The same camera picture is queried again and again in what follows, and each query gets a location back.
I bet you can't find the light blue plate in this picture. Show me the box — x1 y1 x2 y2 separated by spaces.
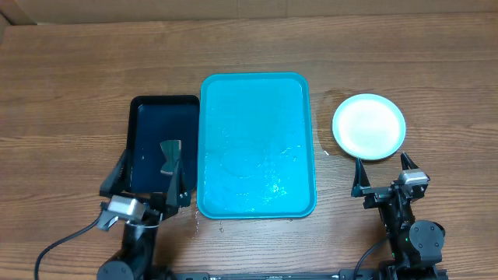
331 93 406 161

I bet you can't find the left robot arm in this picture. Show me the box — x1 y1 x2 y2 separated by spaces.
96 148 191 280

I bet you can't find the turquoise plastic tray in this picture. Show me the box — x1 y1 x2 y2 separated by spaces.
197 72 317 219

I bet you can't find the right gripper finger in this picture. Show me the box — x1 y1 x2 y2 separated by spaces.
400 152 419 170
352 158 370 191

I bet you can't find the black water tray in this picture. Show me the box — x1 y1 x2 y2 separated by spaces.
125 95 199 193

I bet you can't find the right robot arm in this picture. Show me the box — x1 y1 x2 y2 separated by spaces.
351 152 448 279

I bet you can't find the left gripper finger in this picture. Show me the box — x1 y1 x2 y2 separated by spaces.
166 159 191 206
99 149 130 195

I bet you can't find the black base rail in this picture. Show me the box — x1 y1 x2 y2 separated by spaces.
155 268 448 280

